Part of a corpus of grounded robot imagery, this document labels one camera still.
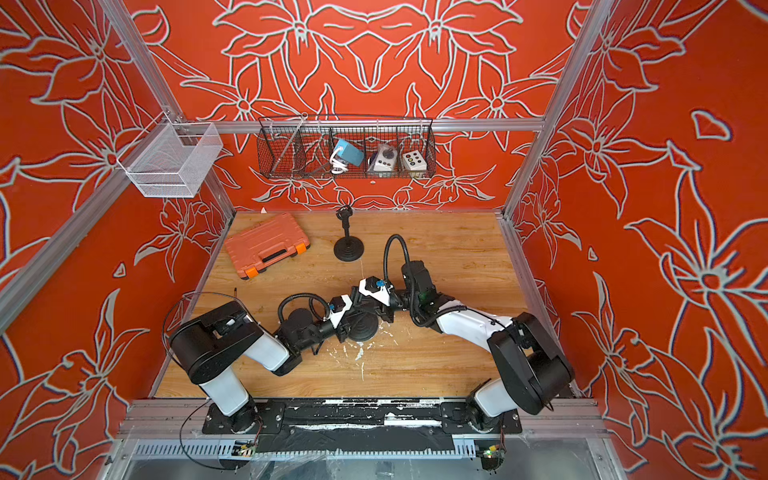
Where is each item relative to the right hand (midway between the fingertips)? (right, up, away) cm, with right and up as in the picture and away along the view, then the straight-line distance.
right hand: (355, 303), depth 78 cm
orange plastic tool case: (-34, +15, +25) cm, 45 cm away
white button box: (+18, +42, +16) cm, 48 cm away
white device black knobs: (+8, +42, +12) cm, 44 cm away
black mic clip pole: (+1, +1, -4) cm, 5 cm away
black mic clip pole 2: (-4, +25, +14) cm, 29 cm away
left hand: (+2, -2, +4) cm, 5 cm away
